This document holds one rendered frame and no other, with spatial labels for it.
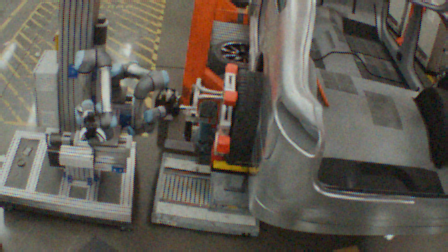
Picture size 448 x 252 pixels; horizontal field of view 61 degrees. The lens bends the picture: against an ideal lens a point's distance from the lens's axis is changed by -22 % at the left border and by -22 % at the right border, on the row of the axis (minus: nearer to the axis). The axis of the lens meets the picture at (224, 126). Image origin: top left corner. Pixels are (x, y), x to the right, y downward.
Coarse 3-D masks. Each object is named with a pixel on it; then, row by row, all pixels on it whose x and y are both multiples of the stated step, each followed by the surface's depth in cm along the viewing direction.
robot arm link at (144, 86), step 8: (144, 80) 296; (136, 88) 298; (144, 88) 296; (152, 88) 299; (136, 96) 299; (144, 96) 300; (136, 104) 305; (136, 112) 309; (136, 120) 314; (128, 128) 320; (136, 128) 318
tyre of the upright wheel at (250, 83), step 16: (240, 80) 308; (256, 80) 309; (240, 96) 300; (256, 96) 301; (240, 112) 298; (256, 112) 298; (240, 128) 298; (256, 128) 299; (240, 144) 303; (240, 160) 313
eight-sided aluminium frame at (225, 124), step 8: (224, 80) 337; (232, 80) 317; (232, 88) 308; (224, 112) 303; (224, 120) 303; (216, 128) 352; (224, 128) 303; (216, 136) 348; (216, 144) 314; (216, 152) 315
